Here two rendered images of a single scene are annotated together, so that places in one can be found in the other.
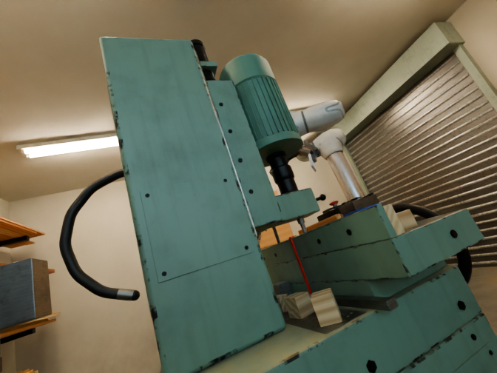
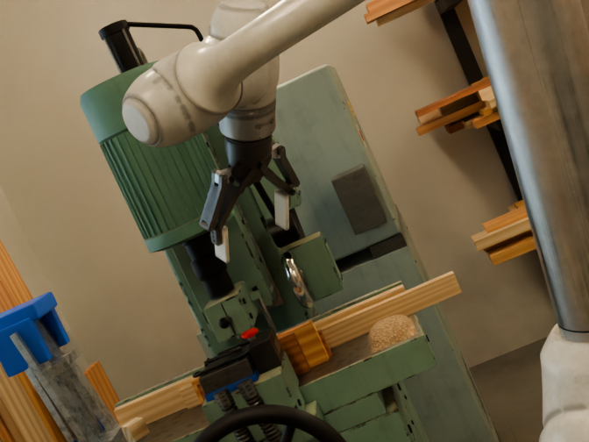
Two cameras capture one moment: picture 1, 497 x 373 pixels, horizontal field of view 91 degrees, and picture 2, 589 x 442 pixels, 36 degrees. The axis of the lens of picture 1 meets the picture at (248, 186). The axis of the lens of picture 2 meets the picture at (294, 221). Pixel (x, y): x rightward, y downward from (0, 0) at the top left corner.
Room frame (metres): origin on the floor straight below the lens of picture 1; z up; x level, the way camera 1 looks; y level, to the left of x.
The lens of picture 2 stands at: (1.63, -1.48, 1.32)
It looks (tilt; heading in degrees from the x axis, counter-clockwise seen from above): 6 degrees down; 119
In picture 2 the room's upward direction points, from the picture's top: 24 degrees counter-clockwise
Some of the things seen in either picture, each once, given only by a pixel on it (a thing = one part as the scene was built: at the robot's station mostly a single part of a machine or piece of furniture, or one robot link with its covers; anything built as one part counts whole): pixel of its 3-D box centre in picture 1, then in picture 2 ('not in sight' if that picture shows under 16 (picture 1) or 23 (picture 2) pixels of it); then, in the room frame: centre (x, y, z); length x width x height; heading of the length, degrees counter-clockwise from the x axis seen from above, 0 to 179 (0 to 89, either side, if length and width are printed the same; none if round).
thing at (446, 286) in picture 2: not in sight; (318, 340); (0.80, -0.05, 0.92); 0.55 x 0.02 x 0.04; 24
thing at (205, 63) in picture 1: (200, 67); (131, 66); (0.63, 0.02, 1.53); 0.08 x 0.08 x 0.17; 24
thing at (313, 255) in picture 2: not in sight; (313, 267); (0.75, 0.13, 1.02); 0.09 x 0.07 x 0.12; 24
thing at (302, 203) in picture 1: (290, 210); (234, 313); (0.68, -0.09, 1.03); 0.14 x 0.07 x 0.09; 114
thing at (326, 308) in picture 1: (325, 306); not in sight; (0.48, -0.06, 0.82); 0.04 x 0.04 x 0.05; 77
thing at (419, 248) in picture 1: (346, 253); (270, 408); (0.74, -0.20, 0.87); 0.61 x 0.30 x 0.06; 24
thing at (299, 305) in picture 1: (299, 305); not in sight; (0.57, -0.02, 0.82); 0.04 x 0.04 x 0.04; 32
